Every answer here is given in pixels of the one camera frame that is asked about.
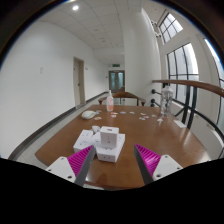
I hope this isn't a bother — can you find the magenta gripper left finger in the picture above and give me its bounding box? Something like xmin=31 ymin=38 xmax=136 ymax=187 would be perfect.
xmin=47 ymin=145 xmax=95 ymax=186

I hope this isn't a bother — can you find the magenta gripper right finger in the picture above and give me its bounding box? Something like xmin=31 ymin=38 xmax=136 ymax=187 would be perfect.
xmin=134 ymin=144 xmax=182 ymax=185

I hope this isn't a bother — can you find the white cube charger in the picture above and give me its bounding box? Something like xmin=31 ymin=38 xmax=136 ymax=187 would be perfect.
xmin=100 ymin=126 xmax=119 ymax=148

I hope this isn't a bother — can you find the white power strip left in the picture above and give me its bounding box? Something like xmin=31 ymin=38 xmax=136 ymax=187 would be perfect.
xmin=73 ymin=130 xmax=100 ymax=152

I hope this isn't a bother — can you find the white power strip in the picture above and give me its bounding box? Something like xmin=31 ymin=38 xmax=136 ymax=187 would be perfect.
xmin=95 ymin=134 xmax=125 ymax=163
xmin=73 ymin=130 xmax=100 ymax=152

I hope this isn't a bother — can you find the white power strip front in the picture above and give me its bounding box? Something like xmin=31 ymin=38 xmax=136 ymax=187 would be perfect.
xmin=95 ymin=134 xmax=125 ymax=163

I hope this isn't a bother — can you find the white computer mouse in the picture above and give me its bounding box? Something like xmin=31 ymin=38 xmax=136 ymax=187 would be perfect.
xmin=81 ymin=110 xmax=96 ymax=120

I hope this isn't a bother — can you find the wooden handrail with black posts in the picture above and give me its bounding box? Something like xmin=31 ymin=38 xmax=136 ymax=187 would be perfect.
xmin=150 ymin=79 xmax=224 ymax=159

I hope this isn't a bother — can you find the clear plastic water bottle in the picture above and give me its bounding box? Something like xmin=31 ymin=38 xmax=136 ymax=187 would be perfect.
xmin=160 ymin=85 xmax=173 ymax=115

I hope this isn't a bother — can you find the hand sanitizer pump bottle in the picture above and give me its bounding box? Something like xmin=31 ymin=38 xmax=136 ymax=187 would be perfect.
xmin=106 ymin=90 xmax=114 ymax=112

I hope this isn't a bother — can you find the wooden chair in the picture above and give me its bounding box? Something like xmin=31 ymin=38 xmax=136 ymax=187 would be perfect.
xmin=98 ymin=92 xmax=146 ymax=106

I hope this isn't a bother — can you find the double door at corridor end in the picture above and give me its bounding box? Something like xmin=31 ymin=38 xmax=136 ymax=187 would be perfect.
xmin=109 ymin=71 xmax=125 ymax=93

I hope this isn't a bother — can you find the side door in left wall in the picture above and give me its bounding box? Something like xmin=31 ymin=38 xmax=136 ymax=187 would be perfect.
xmin=73 ymin=58 xmax=85 ymax=106

